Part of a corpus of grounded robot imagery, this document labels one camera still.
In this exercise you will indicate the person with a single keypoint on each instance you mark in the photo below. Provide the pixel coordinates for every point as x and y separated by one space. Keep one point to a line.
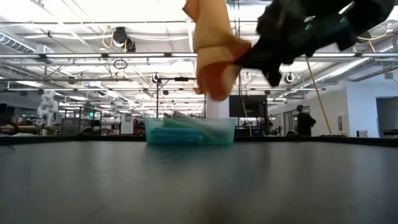
304 123

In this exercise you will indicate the black table frame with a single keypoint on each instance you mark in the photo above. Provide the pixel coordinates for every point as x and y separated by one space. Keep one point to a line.
62 140

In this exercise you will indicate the black monitor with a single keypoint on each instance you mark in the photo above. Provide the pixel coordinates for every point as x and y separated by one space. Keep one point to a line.
248 105

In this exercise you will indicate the white pillar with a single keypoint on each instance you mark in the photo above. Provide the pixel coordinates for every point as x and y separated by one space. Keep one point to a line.
216 109

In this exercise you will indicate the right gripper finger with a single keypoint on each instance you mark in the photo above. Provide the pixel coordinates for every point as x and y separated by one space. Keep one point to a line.
274 76
258 60

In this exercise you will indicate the silver ventilation duct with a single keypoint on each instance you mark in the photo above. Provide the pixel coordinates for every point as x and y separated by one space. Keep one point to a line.
342 71

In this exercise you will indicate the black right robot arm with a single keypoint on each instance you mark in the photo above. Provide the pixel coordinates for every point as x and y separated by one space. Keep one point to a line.
367 12

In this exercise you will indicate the orange microfiber towel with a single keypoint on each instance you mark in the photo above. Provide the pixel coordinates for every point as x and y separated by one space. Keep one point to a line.
214 46

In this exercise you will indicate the teal plastic bin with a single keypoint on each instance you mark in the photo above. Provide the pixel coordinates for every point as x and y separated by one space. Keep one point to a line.
189 133

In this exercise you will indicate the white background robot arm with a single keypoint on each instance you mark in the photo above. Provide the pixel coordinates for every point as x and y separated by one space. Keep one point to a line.
46 107

